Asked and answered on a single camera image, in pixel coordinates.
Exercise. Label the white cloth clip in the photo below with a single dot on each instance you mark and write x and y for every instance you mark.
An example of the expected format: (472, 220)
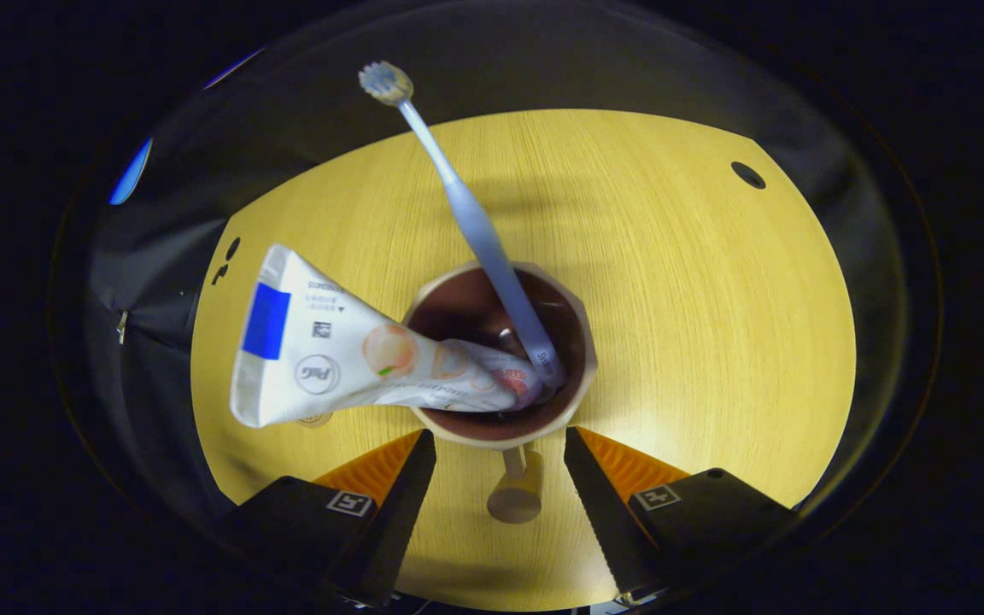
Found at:
(122, 326)

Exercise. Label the round brown coaster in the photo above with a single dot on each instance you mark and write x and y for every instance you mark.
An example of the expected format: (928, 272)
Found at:
(314, 419)

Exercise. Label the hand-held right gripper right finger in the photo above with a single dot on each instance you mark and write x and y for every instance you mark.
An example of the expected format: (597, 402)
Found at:
(607, 512)

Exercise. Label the white toothbrush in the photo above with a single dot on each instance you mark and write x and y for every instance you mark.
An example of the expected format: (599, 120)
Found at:
(475, 226)

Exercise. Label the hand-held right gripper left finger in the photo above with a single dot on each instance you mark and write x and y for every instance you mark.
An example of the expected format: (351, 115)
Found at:
(398, 512)

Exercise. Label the wooden desktop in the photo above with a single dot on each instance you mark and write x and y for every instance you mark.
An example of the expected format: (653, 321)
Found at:
(697, 342)

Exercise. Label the beige cup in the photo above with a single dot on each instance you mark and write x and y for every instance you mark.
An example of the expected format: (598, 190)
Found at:
(573, 376)

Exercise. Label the white toothpaste tube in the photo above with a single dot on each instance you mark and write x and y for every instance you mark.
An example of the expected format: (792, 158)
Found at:
(321, 350)

